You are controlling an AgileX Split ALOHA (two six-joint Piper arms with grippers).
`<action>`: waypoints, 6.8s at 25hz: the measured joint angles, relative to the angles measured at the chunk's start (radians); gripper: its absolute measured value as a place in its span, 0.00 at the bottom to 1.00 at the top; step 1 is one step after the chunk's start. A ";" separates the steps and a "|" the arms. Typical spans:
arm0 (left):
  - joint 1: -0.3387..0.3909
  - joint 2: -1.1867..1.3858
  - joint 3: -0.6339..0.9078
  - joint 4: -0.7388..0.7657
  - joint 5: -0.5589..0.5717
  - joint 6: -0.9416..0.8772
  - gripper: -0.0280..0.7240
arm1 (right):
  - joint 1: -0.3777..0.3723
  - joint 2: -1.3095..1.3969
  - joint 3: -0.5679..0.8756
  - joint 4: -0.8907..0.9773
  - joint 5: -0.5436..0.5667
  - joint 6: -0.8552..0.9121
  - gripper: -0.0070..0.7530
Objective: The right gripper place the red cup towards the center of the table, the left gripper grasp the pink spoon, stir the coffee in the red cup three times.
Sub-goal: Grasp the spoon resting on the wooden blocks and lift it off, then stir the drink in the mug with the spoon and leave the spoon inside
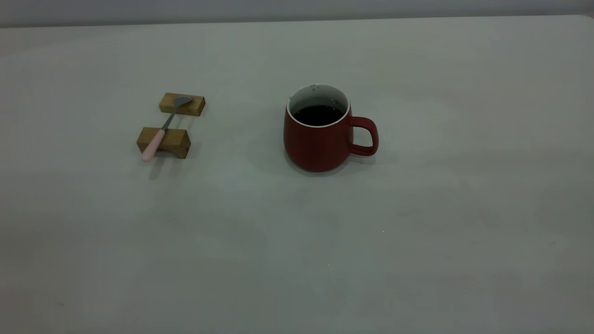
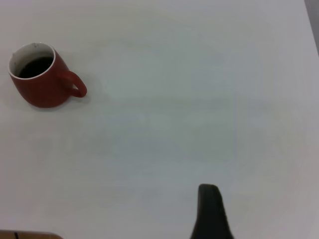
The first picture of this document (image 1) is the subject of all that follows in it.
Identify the red ceramic cup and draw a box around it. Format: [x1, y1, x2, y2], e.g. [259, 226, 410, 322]
[284, 83, 379, 173]

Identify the dark coffee liquid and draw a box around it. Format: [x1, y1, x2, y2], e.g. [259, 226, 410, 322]
[293, 105, 345, 127]

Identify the pink handled metal spoon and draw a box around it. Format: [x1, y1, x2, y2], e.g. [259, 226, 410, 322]
[141, 95, 193, 162]

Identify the flat wooden block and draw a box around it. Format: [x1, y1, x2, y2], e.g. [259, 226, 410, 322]
[159, 92, 206, 116]

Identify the arched wooden block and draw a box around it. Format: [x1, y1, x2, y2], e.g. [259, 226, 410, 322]
[136, 127, 191, 159]

